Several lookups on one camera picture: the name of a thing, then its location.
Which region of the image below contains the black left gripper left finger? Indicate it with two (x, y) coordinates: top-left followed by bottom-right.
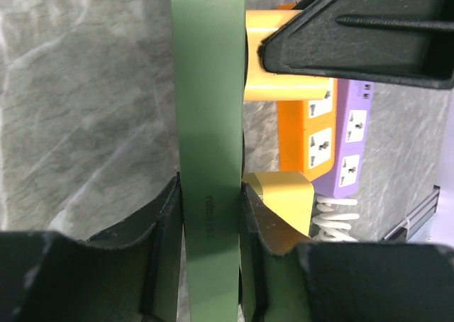
(1, 177), (182, 321)

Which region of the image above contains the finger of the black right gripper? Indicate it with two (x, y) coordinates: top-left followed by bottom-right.
(258, 0), (453, 89)

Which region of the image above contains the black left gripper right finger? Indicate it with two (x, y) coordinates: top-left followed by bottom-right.
(240, 184), (453, 321)

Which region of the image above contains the yellow plug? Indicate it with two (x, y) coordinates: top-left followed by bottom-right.
(244, 9), (337, 101)
(243, 171), (314, 235)

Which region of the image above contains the green power strip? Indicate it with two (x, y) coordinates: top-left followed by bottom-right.
(171, 0), (246, 321)

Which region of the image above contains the purple power strip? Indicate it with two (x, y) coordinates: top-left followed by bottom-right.
(313, 79), (374, 199)

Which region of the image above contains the orange power strip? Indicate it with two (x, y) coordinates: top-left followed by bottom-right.
(276, 3), (338, 182)

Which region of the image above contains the white coiled cable purple strip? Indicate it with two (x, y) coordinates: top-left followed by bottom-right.
(309, 194), (360, 243)

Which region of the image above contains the aluminium rail frame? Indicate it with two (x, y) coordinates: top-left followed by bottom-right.
(381, 185), (441, 243)

